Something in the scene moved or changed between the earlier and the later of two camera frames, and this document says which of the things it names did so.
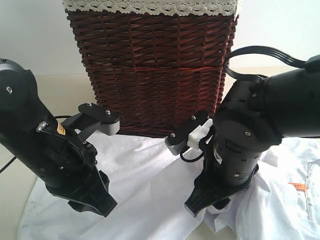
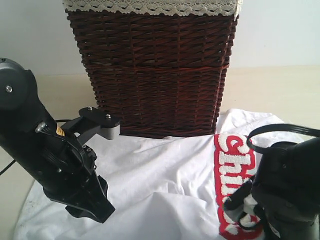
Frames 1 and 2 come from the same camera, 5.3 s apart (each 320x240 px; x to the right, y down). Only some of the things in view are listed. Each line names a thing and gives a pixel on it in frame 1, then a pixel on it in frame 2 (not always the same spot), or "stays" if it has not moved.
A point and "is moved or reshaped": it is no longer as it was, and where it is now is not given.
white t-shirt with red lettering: x=152 y=187 is moved or reshaped
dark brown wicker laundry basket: x=154 y=70 stays
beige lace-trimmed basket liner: x=155 y=7 stays
